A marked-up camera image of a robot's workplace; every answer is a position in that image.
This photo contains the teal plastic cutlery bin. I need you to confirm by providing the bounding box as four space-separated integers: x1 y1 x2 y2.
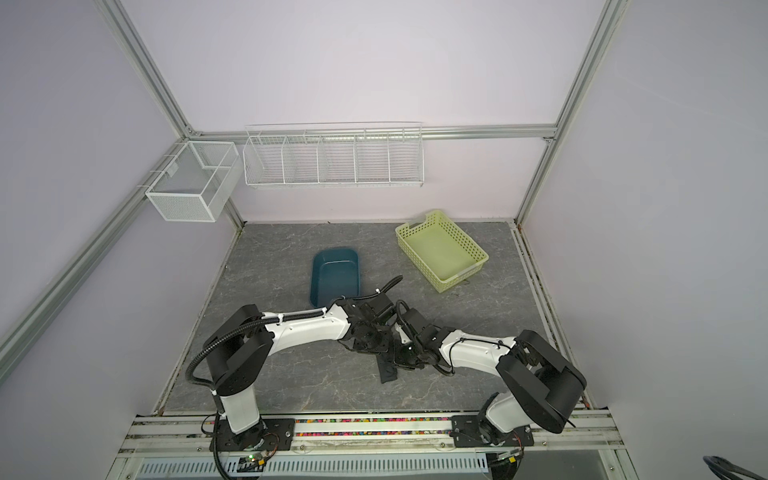
309 247 361 308

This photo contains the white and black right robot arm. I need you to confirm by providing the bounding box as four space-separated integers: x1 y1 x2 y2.
393 301 587 446

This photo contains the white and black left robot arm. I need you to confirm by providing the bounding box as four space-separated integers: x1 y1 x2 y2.
184 275 403 452

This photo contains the white wire wall rack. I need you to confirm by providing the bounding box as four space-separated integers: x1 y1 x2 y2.
242 121 425 188

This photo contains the white mesh wall basket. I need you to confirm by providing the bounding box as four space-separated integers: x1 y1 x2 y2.
145 141 244 223

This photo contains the aluminium enclosure frame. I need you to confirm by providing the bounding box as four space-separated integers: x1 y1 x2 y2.
0 0 631 385

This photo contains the black cable bottom right corner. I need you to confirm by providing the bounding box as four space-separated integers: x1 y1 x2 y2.
703 455 768 480

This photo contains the light green perforated plastic basket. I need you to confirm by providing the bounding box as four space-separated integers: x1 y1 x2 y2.
395 210 489 293

